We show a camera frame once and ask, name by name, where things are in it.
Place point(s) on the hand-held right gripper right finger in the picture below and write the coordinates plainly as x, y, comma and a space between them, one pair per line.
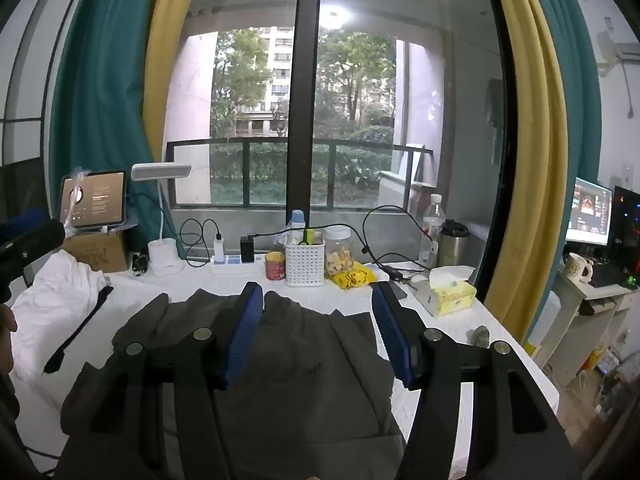
395, 340

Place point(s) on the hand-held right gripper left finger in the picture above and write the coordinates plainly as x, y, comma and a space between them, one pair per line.
245, 330

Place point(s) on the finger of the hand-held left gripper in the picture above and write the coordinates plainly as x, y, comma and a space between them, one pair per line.
35, 242

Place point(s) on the dark grey t-shirt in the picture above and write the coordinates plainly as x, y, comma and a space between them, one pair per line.
310, 360

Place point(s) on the person's left hand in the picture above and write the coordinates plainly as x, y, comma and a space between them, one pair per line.
6, 320

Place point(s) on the white crumpled cloth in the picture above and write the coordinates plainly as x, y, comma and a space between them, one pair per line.
55, 290

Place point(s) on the cardboard box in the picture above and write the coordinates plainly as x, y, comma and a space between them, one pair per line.
97, 252

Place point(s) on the white power strip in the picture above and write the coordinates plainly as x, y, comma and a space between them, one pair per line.
235, 265

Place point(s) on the red can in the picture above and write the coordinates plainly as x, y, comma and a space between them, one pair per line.
275, 267

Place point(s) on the yellow tissue box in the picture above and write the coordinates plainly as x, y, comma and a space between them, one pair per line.
450, 297

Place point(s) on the yellow snack bag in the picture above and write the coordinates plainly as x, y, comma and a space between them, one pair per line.
352, 277

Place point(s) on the black charger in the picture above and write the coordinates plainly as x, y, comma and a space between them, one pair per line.
247, 250

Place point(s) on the white charger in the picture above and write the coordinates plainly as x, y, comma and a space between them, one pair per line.
219, 251

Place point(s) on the small grey stone figure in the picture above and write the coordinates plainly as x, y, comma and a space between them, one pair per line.
479, 337

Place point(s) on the white perforated basket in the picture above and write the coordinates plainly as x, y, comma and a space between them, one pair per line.
305, 265

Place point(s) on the clear plastic jar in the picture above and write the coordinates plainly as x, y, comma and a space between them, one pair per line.
339, 255

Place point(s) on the white desk lamp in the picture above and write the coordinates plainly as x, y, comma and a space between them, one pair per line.
165, 260

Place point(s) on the small black clip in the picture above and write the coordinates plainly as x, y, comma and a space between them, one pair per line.
140, 265

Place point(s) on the steel thermos mug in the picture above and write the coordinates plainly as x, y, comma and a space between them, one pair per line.
452, 247

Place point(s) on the clear water bottle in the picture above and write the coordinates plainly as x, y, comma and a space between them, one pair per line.
432, 225

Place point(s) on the blue capped bottle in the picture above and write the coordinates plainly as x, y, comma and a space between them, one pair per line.
297, 220

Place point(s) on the black balcony railing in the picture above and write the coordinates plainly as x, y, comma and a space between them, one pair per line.
245, 175

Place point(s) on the teal curtain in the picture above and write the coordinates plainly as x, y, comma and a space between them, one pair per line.
582, 135
100, 85

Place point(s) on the white side desk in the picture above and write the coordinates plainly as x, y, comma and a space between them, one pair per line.
565, 305

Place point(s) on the white printed mug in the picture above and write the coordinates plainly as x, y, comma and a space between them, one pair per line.
577, 267

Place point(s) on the yellow curtain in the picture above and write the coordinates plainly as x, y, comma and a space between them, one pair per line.
165, 60
535, 160

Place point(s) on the computer monitor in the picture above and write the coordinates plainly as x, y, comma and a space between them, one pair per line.
587, 210

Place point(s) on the black computer tower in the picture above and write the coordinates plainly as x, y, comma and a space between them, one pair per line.
627, 225

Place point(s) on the white air conditioner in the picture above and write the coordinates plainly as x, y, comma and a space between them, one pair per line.
627, 52

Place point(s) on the black window post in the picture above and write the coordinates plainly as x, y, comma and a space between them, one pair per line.
304, 110

